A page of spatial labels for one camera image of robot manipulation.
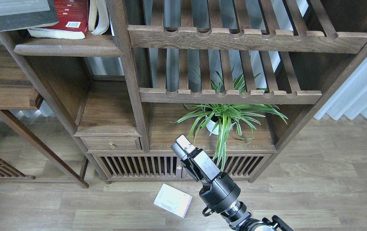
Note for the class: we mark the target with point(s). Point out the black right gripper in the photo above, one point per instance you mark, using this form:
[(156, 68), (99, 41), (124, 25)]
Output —
[(219, 192)]

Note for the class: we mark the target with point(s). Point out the white lavender cover book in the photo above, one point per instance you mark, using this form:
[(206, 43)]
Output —
[(173, 200)]

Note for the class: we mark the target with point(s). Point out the red cover book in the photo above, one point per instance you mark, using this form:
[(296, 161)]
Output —
[(73, 21)]

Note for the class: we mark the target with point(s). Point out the thick yellow grey book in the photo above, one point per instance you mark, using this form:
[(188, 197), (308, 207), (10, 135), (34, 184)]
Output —
[(23, 14)]

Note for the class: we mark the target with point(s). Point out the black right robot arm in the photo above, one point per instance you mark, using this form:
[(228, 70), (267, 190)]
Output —
[(243, 221)]

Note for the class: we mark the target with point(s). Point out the upright cream books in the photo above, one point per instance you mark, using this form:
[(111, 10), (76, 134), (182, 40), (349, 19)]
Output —
[(98, 19)]

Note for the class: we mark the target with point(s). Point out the white plant pot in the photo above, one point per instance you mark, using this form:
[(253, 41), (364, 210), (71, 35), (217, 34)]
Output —
[(211, 127)]

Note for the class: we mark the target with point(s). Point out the green spider plant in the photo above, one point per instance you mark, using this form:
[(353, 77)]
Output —
[(225, 117)]

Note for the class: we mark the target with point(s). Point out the brass drawer knob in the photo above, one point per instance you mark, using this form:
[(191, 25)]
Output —
[(112, 145)]

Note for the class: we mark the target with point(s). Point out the large wooden bookshelf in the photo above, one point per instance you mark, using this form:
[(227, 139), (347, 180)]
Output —
[(128, 89)]

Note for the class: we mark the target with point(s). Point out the wooden side table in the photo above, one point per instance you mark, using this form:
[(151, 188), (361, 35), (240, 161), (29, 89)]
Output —
[(17, 93)]

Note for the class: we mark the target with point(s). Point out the white pleated curtain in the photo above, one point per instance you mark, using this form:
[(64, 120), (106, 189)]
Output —
[(350, 100)]

